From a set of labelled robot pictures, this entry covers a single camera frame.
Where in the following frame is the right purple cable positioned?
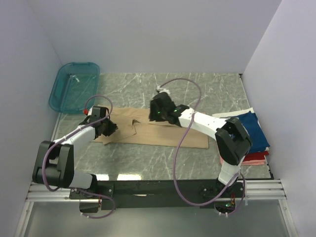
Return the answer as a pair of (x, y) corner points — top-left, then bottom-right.
(172, 78), (247, 218)

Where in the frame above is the aluminium frame rail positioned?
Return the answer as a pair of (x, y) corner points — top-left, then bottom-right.
(26, 180), (286, 202)

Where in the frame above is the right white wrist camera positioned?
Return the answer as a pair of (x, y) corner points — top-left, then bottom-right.
(156, 85), (170, 95)

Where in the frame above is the pink folded shirt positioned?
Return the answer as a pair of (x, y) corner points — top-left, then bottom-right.
(219, 158), (267, 166)

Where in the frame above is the blue white folded shirt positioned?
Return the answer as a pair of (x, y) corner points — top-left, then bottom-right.
(212, 108), (270, 154)

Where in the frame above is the beige t shirt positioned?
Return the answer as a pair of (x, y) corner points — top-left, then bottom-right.
(91, 106), (210, 150)

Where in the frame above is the red folded shirt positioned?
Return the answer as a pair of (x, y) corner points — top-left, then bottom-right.
(244, 151), (269, 161)

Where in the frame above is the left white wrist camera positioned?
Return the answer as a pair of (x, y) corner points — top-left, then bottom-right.
(83, 107), (93, 116)

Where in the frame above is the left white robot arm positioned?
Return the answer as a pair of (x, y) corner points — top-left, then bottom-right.
(32, 106), (118, 192)

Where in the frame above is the black base beam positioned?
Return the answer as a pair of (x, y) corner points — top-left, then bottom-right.
(69, 179), (245, 213)

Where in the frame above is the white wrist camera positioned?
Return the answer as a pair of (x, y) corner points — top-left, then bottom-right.
(83, 107), (93, 116)
(156, 85), (170, 95)

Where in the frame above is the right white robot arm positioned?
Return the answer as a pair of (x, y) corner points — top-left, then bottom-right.
(149, 92), (253, 185)

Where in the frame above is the teal plastic basket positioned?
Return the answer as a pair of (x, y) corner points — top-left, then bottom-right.
(48, 62), (100, 115)

